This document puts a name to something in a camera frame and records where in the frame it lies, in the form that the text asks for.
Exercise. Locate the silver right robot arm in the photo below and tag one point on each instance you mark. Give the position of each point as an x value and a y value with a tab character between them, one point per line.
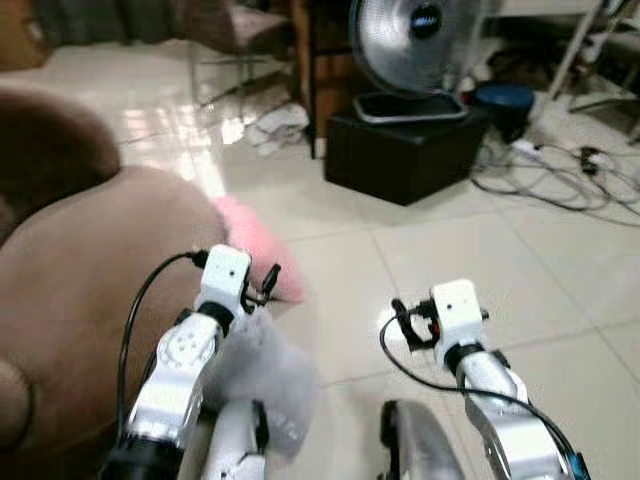
505	410

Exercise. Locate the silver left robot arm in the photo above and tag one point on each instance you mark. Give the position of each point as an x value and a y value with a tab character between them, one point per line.
180	375

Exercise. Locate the pink pillow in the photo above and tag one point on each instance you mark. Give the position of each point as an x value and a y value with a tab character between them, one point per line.
258	245

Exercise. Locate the light grey pillow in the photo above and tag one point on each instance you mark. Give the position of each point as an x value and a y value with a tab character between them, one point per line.
265	370

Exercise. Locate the brown fabric sofa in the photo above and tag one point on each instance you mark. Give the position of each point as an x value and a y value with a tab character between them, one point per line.
70	300

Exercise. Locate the silver right robot leg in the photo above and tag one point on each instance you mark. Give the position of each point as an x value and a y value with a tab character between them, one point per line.
420	445

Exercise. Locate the white crumpled cloth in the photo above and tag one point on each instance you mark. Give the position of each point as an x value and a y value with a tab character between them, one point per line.
278	125

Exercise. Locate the black box stand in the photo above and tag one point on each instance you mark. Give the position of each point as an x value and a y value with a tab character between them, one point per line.
400	155

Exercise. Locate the white power strip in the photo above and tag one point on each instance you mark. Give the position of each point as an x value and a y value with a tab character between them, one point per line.
526	150

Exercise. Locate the dark brown wooden cabinet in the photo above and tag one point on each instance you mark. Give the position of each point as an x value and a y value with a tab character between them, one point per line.
330	70

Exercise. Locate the dark blue round bin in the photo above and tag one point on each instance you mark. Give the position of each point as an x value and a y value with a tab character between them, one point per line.
504	100

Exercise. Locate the brown cushioned metal chair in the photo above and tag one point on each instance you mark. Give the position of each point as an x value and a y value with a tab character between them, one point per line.
235	25

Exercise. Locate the silver round heater fan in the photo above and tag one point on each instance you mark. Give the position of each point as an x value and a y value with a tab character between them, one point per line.
410	50

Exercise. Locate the dark grey curtain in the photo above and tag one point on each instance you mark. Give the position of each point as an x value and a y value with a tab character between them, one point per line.
100	18

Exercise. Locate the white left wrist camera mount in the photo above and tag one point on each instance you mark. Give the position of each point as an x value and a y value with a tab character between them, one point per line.
224	275

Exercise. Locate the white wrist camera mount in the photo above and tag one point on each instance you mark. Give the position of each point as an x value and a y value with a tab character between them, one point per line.
224	275
456	310

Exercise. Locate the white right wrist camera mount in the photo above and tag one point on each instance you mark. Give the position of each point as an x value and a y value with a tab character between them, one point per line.
456	310

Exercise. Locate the white folding table frame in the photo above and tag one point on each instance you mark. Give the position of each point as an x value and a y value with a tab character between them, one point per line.
575	45

